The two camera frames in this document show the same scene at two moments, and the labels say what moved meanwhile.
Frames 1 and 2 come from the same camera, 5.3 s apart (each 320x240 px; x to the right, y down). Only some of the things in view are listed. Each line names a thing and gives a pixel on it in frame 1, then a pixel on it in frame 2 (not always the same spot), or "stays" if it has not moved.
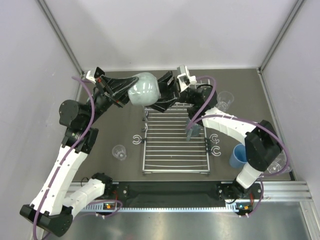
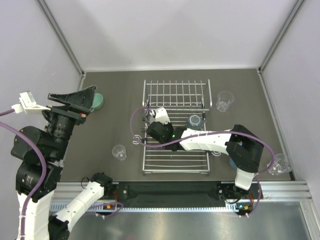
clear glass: (279, 163) stays
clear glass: (119, 151) stays
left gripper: (115, 90) → (83, 99)
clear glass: (224, 98) stays
